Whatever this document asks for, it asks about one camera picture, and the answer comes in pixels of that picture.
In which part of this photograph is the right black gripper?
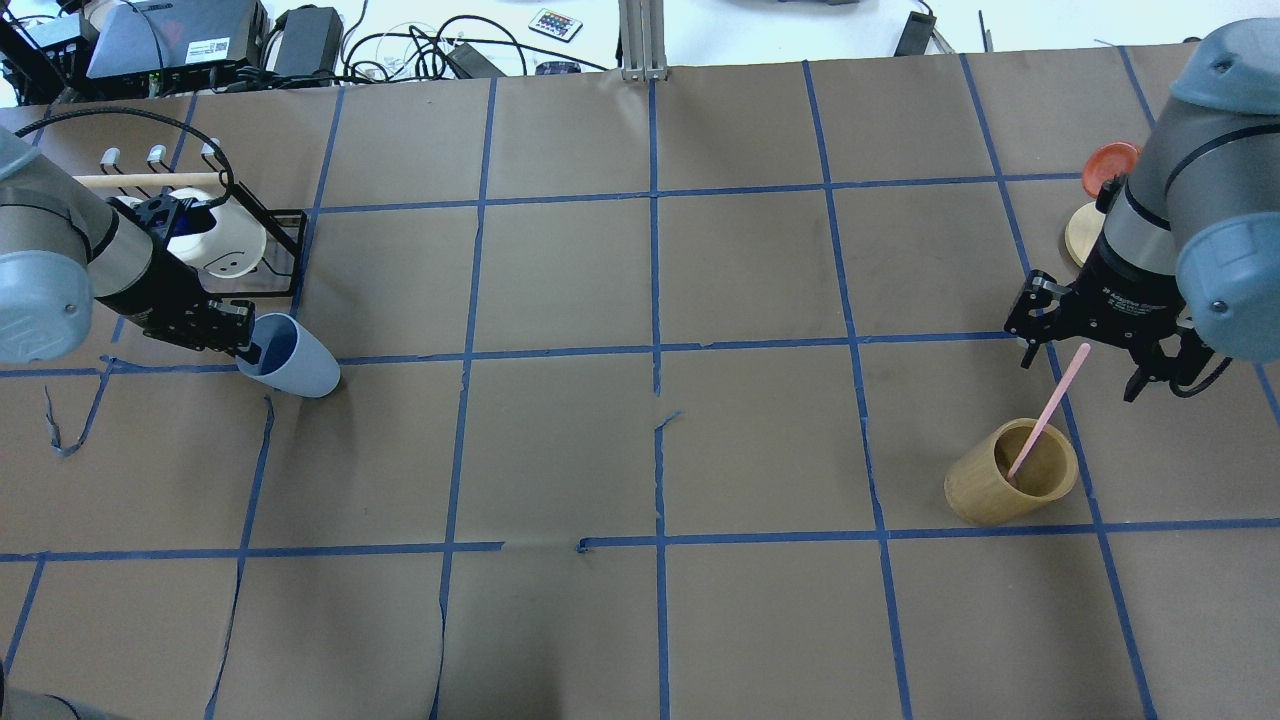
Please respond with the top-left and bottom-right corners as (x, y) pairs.
(1004, 268), (1215, 404)

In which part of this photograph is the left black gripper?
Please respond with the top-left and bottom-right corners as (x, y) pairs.
(131, 296), (262, 366)

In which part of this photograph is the pink chopstick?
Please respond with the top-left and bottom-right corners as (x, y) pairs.
(1005, 342), (1092, 487)

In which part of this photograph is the blue plastic cup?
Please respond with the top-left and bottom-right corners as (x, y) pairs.
(236, 313), (340, 398)

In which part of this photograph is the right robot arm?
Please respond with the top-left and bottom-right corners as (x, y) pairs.
(1005, 18), (1279, 382)

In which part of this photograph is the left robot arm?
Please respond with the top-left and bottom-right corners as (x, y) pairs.
(3, 132), (340, 398)

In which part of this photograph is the bamboo cup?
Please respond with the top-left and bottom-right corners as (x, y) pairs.
(943, 418), (1080, 527)

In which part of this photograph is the white mug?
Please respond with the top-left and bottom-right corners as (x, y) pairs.
(166, 201), (268, 279)

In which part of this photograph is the round wooden coaster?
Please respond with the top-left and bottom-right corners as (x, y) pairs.
(1062, 202), (1106, 268)

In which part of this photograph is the wooden rack dowel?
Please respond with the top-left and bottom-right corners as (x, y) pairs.
(73, 172), (221, 190)

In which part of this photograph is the black power adapter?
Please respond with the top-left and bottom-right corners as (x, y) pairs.
(270, 5), (343, 77)

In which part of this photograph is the black projector box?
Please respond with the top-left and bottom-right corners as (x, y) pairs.
(87, 1), (268, 81)

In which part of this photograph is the remote control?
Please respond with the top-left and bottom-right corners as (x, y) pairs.
(527, 8), (584, 44)

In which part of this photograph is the black wire mug rack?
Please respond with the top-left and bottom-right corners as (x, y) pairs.
(99, 145), (307, 299)

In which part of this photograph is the black braided cable left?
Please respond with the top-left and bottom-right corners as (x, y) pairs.
(14, 105), (236, 206)

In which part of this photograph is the aluminium frame post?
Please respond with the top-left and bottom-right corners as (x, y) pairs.
(618, 0), (669, 83)

